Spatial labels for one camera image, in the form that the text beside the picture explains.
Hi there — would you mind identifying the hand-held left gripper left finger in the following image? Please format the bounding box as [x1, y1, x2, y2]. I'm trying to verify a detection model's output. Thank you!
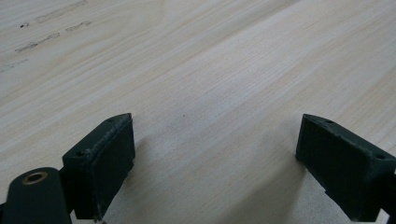
[62, 112, 136, 222]

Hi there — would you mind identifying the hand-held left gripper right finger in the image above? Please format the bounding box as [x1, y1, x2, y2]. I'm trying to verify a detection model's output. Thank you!
[295, 113, 396, 223]

